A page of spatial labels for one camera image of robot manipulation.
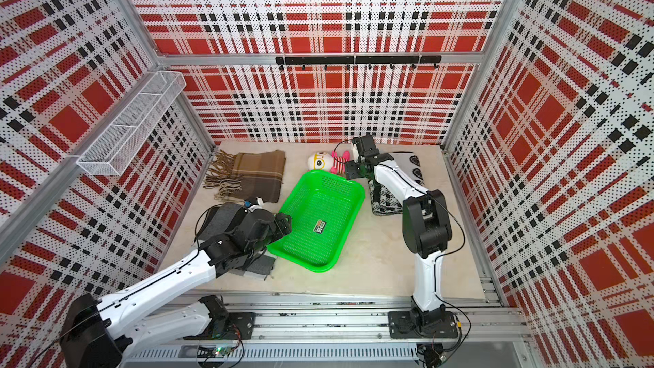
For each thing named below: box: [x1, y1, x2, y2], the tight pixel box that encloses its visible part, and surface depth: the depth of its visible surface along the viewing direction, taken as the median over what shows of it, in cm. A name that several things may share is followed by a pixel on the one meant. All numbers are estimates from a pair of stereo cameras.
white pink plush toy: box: [307, 149, 351, 174], surface depth 110 cm
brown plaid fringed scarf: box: [203, 149, 287, 203], surface depth 110 cm
